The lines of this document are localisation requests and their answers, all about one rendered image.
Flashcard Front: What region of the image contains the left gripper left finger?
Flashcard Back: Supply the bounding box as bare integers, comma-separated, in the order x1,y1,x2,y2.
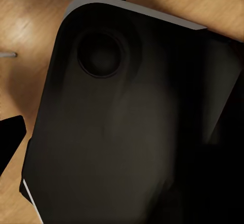
0,115,26,176

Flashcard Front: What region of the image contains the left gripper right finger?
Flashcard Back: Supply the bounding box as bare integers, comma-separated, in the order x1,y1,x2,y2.
228,115,244,156

